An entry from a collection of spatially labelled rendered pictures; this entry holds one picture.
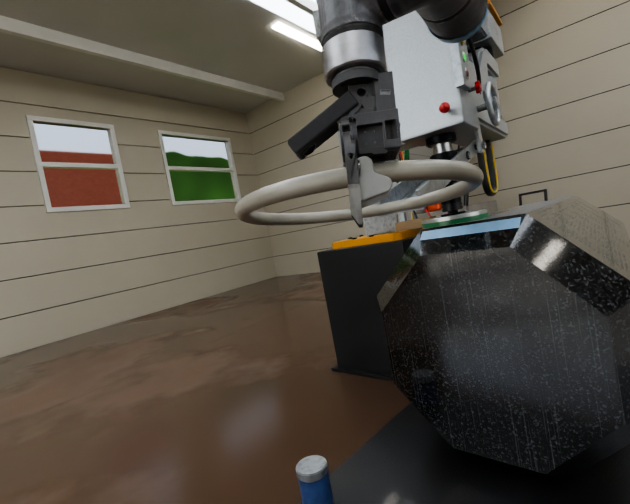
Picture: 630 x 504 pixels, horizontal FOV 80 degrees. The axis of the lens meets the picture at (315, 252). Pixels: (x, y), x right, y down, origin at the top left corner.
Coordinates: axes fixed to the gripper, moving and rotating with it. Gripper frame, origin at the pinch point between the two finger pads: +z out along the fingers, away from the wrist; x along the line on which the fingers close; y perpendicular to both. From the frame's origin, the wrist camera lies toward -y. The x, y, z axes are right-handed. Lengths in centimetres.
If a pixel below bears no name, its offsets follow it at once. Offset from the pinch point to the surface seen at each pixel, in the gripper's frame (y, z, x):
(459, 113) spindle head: 35, -34, 63
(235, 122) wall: -248, -324, 780
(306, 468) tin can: -22, 70, 60
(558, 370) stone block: 49, 41, 49
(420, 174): 10.0, -5.3, 0.8
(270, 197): -12.8, -4.9, 2.6
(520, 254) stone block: 43, 10, 50
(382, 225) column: 16, -10, 166
